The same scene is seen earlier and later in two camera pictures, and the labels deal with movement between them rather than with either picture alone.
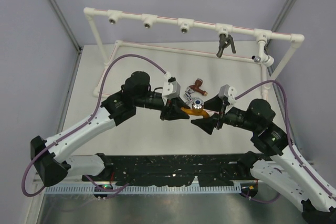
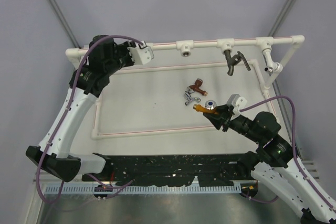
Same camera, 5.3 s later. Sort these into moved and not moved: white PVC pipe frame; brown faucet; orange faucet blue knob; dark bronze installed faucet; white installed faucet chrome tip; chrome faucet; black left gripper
Moved: white installed faucet chrome tip; black left gripper; dark bronze installed faucet; white PVC pipe frame; orange faucet blue knob
Not moved: chrome faucet; brown faucet
